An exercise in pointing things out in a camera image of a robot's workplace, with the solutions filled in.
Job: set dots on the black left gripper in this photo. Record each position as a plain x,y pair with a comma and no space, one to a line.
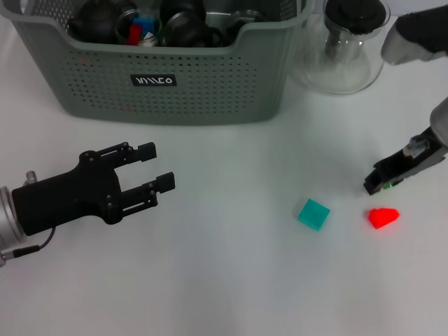
70,196

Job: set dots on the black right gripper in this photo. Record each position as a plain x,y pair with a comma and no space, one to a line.
399,166

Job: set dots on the small green toy brick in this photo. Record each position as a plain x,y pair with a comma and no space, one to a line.
392,184

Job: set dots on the red sloped toy brick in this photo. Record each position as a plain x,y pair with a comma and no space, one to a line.
383,217

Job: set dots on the white toy brick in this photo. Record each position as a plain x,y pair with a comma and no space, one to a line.
148,39

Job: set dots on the dark red toy brick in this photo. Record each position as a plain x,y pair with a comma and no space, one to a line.
134,35

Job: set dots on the blue square toy plate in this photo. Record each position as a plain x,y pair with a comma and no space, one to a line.
147,25

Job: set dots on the grey-green perforated storage bin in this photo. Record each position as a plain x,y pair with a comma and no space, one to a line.
210,87

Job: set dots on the right gripper silver plug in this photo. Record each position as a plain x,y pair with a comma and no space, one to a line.
418,145

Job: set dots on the gripper silver plug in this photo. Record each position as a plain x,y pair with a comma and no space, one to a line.
31,176
418,145

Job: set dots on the teal square toy plate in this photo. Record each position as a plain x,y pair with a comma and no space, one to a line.
314,214

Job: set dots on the left gripper silver plug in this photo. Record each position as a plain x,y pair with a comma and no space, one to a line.
31,176

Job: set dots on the clear glass carafe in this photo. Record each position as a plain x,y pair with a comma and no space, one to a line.
343,70

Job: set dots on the dark clay teapot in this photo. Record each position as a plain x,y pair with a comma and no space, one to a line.
91,21

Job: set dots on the black carafe lid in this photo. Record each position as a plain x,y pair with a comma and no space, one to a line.
357,14

